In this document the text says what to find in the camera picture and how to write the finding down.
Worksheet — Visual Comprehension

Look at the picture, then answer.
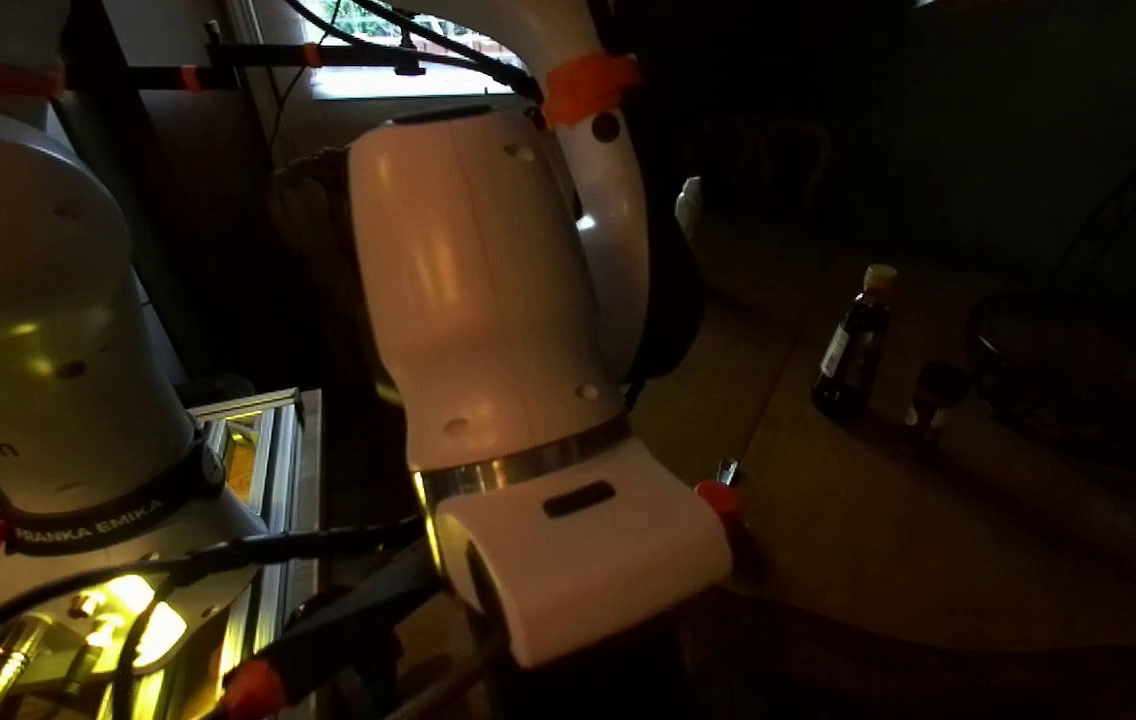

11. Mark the white plastic bottle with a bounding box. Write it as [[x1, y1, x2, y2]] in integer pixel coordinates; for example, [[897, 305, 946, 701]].
[[668, 173, 710, 245]]

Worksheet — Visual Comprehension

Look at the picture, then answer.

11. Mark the dark labelled glass bottle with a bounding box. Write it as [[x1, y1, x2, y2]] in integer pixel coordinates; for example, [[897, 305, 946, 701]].
[[813, 259, 906, 427]]

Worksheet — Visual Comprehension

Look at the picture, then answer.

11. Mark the white door with window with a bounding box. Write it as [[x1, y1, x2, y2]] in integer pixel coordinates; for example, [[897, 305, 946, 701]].
[[225, 0, 559, 152]]

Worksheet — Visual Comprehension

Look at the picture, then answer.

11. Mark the small dark jar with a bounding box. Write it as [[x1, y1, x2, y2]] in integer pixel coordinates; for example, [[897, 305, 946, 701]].
[[906, 358, 977, 451]]

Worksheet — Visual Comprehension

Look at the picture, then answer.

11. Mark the orange strap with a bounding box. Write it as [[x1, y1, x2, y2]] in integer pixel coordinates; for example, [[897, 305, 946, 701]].
[[539, 49, 643, 127]]

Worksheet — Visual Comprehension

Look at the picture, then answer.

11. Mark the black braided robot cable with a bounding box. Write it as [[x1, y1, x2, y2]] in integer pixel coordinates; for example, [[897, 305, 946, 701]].
[[100, 514, 445, 603]]

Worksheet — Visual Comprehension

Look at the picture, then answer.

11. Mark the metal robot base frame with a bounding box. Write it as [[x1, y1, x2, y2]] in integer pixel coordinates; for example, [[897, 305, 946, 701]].
[[184, 385, 330, 720]]

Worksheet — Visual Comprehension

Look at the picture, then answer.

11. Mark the dark wire basket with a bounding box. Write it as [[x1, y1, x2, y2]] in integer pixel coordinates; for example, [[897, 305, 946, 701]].
[[964, 283, 1136, 471]]

